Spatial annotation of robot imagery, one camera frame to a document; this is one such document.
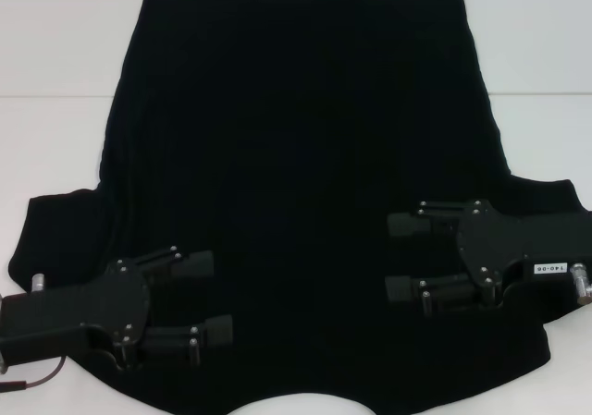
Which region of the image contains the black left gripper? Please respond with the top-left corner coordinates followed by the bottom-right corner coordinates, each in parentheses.
top-left (0, 245), bottom-right (234, 371)

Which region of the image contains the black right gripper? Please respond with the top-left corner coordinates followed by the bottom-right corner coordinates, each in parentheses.
top-left (385, 200), bottom-right (592, 318)

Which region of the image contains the black t-shirt with FREE print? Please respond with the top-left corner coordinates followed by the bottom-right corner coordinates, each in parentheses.
top-left (7, 0), bottom-right (592, 415)

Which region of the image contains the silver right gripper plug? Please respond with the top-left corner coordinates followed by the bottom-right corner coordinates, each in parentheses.
top-left (570, 262), bottom-right (592, 306)

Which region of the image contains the dark left arm cable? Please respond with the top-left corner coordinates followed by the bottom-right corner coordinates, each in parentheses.
top-left (0, 357), bottom-right (70, 391)

